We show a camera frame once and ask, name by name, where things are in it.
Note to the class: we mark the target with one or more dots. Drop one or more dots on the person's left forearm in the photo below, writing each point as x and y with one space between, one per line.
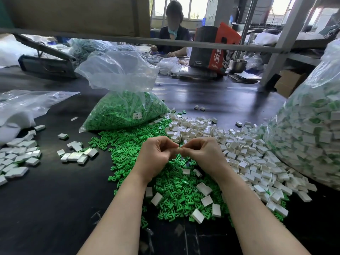
116 226

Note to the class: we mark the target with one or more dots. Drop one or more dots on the brown board panel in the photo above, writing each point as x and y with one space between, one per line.
72 15

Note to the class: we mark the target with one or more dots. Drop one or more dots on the black table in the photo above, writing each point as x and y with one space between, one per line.
53 215

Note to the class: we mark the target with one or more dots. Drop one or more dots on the white paper sheets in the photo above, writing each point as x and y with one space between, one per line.
244 76

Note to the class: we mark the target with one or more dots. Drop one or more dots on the crumpled white plastic bag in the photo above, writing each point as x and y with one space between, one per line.
169 65

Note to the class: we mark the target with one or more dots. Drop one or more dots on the large bag of white caps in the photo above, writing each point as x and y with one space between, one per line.
314 127

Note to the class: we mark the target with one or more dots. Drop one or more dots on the pile of white plastic caps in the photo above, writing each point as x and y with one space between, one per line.
263 156

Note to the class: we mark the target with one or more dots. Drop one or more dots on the metal bowl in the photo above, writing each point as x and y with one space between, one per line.
237 65

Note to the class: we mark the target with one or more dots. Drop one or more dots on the person's left hand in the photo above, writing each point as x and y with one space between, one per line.
153 157

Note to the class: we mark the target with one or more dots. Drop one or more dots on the grey metal shelf frame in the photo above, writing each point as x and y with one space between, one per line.
106 38

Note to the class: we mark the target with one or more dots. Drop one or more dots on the black and red box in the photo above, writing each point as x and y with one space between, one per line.
211 51

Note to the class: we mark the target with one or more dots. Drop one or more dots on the empty clear plastic bag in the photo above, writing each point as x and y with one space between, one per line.
29 102

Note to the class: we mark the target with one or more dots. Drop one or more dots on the white bags on shelf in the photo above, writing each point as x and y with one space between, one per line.
285 36

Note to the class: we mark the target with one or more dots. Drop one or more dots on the person's right hand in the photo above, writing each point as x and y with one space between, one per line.
208 157

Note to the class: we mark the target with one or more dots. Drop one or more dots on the person's right forearm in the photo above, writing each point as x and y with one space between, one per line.
263 226

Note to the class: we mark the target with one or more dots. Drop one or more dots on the clear bag of pale parts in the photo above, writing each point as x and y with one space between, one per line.
95 48

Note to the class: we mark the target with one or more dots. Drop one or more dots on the cardboard box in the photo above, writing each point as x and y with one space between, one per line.
290 83

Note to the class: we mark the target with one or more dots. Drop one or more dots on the bag of green clips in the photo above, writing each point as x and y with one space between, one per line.
126 110

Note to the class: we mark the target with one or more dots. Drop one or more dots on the pile of assembled white pieces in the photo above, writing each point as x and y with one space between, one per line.
20 157

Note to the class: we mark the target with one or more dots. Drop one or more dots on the white plastic sheet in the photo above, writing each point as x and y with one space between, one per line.
14 51

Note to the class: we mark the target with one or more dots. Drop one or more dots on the pile of green parts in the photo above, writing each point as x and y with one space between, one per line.
119 145

